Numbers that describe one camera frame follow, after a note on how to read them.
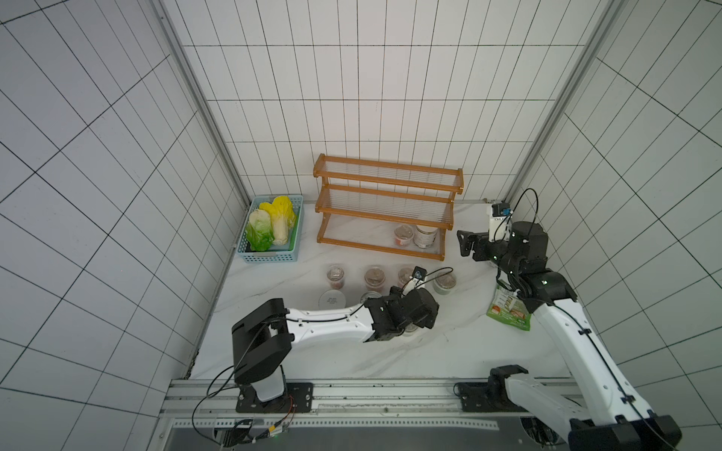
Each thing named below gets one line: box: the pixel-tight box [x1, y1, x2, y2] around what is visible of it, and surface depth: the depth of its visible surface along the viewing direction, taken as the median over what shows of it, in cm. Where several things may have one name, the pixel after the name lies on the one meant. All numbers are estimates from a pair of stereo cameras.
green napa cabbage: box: [245, 208, 275, 251], surface depth 101 cm
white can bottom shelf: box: [412, 224, 439, 249], surface depth 100 cm
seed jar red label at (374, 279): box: [363, 265, 387, 293], surface depth 92 cm
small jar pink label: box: [393, 223, 414, 247], surface depth 102 cm
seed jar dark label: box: [326, 264, 345, 291], surface depth 93 cm
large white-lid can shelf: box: [317, 289, 347, 311], surface depth 83 cm
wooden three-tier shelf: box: [313, 154, 465, 262], surface depth 105 cm
